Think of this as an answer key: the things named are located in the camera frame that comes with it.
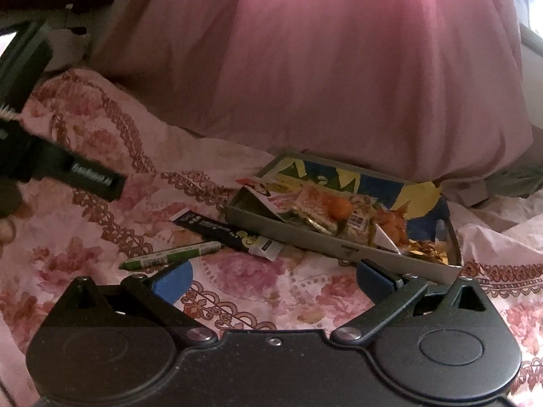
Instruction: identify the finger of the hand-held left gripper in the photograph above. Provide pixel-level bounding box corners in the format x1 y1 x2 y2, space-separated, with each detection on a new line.
56 154 127 202

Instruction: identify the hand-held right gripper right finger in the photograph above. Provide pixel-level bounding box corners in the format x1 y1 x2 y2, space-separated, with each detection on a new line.
331 258 496 345

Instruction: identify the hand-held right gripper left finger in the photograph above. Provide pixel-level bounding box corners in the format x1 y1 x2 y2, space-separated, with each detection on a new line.
53 260 218 347

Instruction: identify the green sausage stick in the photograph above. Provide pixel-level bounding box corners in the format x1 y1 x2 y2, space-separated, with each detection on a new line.
119 241 222 270

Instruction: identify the gold snack packet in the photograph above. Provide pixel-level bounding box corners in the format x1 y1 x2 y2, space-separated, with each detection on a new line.
405 238 448 264

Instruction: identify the orange dried fruit packet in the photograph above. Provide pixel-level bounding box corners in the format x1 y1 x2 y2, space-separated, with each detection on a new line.
372 208 413 254

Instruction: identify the clear nut bar packet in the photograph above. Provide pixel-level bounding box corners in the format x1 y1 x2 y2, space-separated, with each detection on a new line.
345 201 376 245

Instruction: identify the black snack packet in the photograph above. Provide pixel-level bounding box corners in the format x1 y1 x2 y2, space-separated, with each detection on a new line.
170 209 283 260

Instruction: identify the orange tangerine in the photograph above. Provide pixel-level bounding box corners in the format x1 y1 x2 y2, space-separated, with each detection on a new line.
327 196 354 222

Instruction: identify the yellow blue printed box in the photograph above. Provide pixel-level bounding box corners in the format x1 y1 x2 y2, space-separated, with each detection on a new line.
224 150 464 286

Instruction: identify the green white snack packet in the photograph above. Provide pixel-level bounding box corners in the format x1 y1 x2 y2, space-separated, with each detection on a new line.
235 176 286 222

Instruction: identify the person's left hand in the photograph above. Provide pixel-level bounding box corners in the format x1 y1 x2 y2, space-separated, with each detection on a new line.
0 180 23 246

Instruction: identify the floral blanket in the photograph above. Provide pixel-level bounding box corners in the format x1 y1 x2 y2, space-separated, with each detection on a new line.
0 68 543 407

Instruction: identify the white cloth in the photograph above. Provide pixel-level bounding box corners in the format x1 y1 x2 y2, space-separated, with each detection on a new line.
44 27 95 73

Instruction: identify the grey cloth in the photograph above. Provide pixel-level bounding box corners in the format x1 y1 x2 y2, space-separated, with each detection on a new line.
441 163 543 206

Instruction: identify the pink pillow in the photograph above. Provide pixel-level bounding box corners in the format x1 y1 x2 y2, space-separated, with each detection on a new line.
91 0 534 185

